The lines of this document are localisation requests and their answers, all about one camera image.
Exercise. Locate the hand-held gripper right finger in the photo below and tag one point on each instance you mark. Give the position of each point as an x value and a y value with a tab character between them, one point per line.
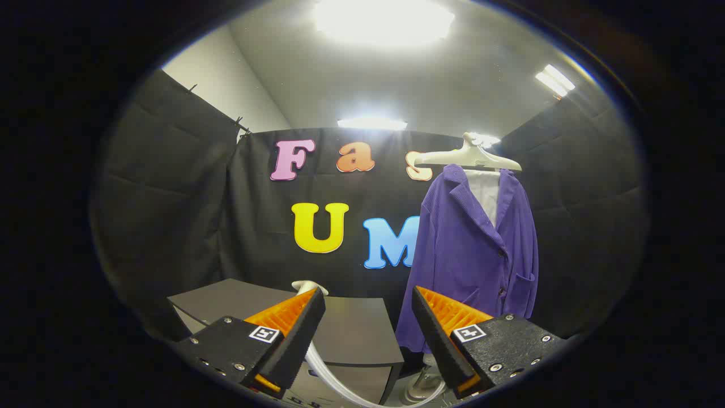
436	340

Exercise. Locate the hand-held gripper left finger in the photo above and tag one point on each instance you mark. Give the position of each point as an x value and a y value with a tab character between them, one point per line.
300	340

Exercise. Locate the white clothes hanger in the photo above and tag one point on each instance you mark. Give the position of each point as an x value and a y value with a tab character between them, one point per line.
470	156

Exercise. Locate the grey cabinet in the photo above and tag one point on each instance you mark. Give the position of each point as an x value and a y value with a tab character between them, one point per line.
357	328

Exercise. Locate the black backdrop cloth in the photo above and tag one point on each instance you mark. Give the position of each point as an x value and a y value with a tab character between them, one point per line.
255	226

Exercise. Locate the white backing cloth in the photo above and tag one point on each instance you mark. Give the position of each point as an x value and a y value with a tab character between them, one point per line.
487	192

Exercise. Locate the small ceiling light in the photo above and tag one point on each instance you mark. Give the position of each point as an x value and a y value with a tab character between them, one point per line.
487	139

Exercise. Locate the black backdrop clip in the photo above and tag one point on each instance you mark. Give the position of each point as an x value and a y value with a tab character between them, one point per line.
241	123

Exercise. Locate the long ceiling light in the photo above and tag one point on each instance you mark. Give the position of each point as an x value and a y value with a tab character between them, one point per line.
371	123

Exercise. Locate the double ceiling light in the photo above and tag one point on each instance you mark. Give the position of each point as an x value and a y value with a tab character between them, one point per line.
555	79

